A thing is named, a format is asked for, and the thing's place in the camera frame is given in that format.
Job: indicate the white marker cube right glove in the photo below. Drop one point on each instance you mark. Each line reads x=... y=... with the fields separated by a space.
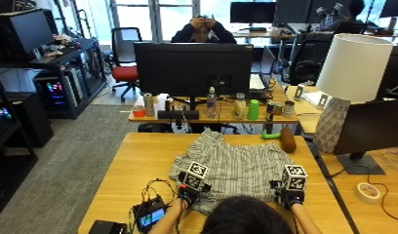
x=295 y=178

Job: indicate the black flat screen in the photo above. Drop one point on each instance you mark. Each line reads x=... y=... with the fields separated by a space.
x=27 y=34

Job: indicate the open laptop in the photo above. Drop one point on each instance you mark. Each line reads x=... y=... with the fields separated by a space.
x=261 y=73

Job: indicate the orange small cup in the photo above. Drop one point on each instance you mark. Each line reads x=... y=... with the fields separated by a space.
x=139 y=112

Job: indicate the white tape roll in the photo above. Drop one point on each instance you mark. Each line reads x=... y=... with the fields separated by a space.
x=367 y=195

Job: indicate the computer tower with coloured lights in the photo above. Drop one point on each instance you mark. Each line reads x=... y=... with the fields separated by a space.
x=56 y=92

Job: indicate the white marker cube left glove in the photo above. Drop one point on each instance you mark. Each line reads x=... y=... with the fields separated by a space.
x=195 y=175

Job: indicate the black monitor on square stand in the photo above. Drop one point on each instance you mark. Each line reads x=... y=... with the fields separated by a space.
x=373 y=126

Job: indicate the red office chair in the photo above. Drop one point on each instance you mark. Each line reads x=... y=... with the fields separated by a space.
x=124 y=73

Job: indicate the clear water bottle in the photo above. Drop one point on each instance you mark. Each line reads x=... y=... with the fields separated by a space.
x=211 y=104

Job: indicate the wooden desk with bottles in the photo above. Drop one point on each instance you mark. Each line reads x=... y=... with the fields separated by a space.
x=224 y=119

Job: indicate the grey striped garment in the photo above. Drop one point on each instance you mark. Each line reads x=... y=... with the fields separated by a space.
x=241 y=165

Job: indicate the dark drink can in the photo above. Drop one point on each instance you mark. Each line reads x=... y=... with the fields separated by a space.
x=269 y=112

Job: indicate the black shelf cart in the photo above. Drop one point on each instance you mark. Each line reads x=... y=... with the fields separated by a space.
x=77 y=55

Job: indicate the black box device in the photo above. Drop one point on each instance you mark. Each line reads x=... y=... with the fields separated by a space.
x=107 y=227

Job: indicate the black office chair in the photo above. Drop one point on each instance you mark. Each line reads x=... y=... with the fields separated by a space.
x=308 y=61

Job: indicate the black low cabinet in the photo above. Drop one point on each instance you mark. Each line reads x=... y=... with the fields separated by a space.
x=32 y=117

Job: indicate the person's left hand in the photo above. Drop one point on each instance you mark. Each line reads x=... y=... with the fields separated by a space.
x=187 y=195

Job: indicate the green plastic cup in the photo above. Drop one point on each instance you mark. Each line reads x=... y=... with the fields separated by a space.
x=252 y=110

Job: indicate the black background monitor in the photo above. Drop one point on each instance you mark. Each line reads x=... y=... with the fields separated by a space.
x=252 y=12

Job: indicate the glass jar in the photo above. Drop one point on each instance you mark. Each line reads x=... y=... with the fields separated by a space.
x=288 y=109

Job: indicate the white marker cube glove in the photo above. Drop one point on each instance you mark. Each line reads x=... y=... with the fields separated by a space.
x=295 y=178
x=195 y=175

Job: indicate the black speaker bar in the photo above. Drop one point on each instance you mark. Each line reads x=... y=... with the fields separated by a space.
x=176 y=114

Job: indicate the white table lamp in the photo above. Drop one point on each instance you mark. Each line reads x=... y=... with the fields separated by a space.
x=352 y=68

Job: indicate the small silver stand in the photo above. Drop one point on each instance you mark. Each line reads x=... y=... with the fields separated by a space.
x=323 y=101
x=299 y=92

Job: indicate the black slim can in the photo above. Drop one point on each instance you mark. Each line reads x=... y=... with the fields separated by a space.
x=168 y=104

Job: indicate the large black monitor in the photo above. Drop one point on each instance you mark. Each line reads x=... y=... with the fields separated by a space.
x=192 y=68

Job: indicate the person's right hand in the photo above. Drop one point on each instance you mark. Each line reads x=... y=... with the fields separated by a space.
x=289 y=198

